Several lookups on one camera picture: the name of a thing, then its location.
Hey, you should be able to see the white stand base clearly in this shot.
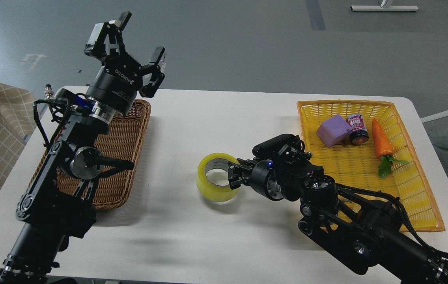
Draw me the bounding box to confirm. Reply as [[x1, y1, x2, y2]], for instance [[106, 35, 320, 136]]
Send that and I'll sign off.
[[350, 0, 419, 12]]

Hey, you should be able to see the brown wicker basket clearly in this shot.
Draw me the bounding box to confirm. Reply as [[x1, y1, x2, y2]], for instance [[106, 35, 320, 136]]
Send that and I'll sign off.
[[16, 98, 141, 219]]

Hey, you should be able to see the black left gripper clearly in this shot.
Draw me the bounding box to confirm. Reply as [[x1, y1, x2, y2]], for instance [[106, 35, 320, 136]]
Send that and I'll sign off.
[[84, 11, 166, 116]]

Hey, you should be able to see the purple foam block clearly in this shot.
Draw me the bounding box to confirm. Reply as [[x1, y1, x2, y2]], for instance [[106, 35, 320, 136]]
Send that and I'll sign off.
[[316, 114, 352, 148]]

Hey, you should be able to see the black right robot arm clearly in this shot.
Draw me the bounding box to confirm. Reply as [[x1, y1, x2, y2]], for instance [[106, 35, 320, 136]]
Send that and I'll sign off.
[[228, 134, 448, 284]]

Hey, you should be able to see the yellow plastic basket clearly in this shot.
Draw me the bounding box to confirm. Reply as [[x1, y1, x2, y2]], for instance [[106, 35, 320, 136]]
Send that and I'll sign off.
[[297, 99, 445, 232]]

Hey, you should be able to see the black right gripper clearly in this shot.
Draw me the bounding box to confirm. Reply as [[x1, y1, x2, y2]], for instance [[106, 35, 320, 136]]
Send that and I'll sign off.
[[228, 159, 284, 201]]

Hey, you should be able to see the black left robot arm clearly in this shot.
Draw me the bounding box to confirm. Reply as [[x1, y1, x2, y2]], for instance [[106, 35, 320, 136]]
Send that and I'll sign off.
[[0, 11, 166, 284]]

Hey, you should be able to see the yellow tape roll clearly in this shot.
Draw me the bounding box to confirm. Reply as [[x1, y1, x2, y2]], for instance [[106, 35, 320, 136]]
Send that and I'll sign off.
[[196, 153, 239, 202]]

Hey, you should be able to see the small pink can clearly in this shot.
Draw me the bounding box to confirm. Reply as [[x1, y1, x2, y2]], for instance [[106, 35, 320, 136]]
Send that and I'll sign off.
[[346, 114, 370, 146]]

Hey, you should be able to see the orange toy carrot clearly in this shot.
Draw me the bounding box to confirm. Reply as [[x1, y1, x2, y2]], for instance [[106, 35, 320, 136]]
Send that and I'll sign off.
[[372, 118, 409, 179]]

